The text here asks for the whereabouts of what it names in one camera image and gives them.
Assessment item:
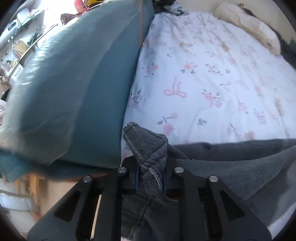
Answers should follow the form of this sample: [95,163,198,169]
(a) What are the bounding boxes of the dark grey pants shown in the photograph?
[121,123,295,240]

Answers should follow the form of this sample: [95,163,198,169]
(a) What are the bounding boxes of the teal mattress pad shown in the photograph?
[1,1,154,181]

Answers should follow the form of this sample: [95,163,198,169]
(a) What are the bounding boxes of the white floral bed sheet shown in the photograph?
[121,12,295,158]

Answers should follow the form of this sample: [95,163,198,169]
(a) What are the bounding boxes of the cream fleece pillow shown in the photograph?
[214,1,281,55]

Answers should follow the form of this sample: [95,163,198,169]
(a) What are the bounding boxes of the black garment on bed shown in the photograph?
[152,0,189,16]

